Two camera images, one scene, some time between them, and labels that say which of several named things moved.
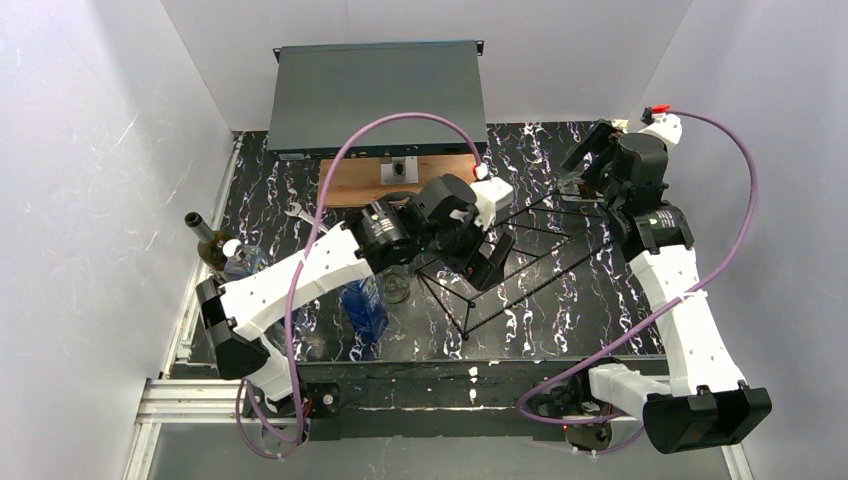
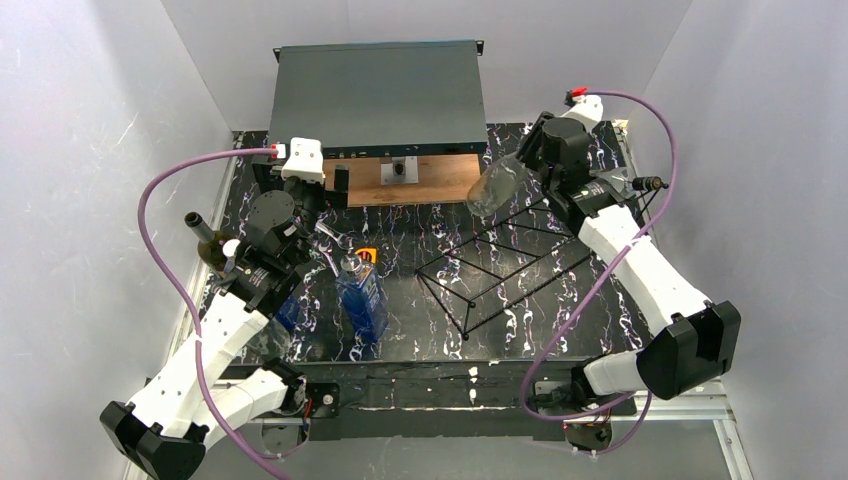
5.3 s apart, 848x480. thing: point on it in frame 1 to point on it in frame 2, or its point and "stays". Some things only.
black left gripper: x=473 y=244 to x=318 y=198
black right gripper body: x=589 y=157 to x=534 y=142
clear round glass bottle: x=395 y=283 to x=496 y=185
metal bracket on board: x=402 y=170 stays
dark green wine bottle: x=210 y=247 stays
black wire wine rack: x=517 y=257 stays
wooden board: x=360 y=179 stays
